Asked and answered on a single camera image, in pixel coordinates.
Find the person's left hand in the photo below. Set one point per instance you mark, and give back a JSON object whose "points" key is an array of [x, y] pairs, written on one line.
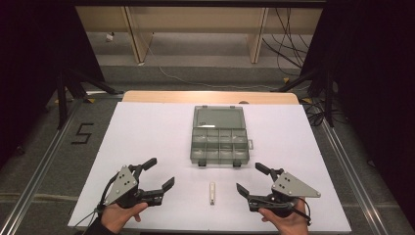
{"points": [[120, 217]]}

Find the person's right hand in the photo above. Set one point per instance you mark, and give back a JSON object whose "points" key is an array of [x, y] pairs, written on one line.
{"points": [[287, 222]]}

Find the white table sheet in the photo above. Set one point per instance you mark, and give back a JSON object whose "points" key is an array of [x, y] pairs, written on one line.
{"points": [[156, 137]]}

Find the clear plastic compartment box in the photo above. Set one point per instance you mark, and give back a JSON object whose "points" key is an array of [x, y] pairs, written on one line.
{"points": [[219, 137]]}

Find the yellow tape piece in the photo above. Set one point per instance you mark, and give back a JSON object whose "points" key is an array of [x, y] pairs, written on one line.
{"points": [[307, 100], [90, 100], [286, 80]]}

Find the beige wooden desk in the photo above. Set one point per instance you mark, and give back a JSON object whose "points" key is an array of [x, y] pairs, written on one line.
{"points": [[202, 19]]}

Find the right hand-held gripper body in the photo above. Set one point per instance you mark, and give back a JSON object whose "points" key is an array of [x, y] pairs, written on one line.
{"points": [[288, 191]]}

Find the small white stick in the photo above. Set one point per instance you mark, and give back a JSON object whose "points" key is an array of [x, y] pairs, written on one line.
{"points": [[212, 193]]}

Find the white plug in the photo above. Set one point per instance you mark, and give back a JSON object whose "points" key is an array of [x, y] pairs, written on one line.
{"points": [[109, 37]]}

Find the aluminium floor rail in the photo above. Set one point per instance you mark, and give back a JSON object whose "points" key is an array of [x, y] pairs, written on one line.
{"points": [[352, 176], [36, 182]]}

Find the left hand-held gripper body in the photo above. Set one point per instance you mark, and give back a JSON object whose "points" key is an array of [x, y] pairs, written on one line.
{"points": [[122, 186]]}

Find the black tripod stand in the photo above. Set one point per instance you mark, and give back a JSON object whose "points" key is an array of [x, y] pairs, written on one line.
{"points": [[328, 94], [62, 98]]}

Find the wooden table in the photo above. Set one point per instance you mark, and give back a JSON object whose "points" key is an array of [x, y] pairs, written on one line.
{"points": [[208, 97]]}

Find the black curtain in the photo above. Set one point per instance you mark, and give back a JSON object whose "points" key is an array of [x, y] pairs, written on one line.
{"points": [[375, 81], [32, 65]]}

